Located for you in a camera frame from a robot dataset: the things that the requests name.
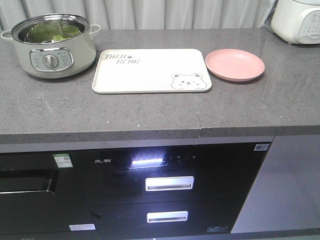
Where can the white blender appliance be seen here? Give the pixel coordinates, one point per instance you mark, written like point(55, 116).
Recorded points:
point(297, 21)

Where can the black built-in dishwasher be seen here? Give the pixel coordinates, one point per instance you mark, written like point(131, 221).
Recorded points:
point(41, 198)

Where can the cream electric cooking pot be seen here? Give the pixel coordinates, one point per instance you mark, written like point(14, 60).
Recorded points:
point(54, 60)

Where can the green lettuce leaf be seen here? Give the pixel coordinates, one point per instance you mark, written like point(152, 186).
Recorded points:
point(50, 32)

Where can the pink round plate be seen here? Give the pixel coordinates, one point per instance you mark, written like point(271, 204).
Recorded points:
point(234, 65)

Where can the black drawer disinfection cabinet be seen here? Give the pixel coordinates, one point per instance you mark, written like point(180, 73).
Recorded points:
point(167, 191)

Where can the grey cabinet door panel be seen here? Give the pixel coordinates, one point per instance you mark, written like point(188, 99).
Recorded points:
point(286, 193)

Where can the grey pleated curtain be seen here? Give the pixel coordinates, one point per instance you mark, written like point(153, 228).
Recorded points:
point(147, 14)

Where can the cream bear print tray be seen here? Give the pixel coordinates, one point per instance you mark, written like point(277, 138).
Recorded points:
point(131, 71)

